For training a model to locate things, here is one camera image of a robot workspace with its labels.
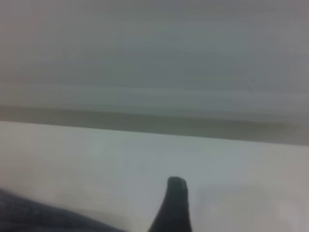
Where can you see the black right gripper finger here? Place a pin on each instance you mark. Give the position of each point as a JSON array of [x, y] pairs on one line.
[[173, 212]]

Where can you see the blue denim pants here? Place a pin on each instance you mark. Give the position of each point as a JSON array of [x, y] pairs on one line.
[[36, 217]]

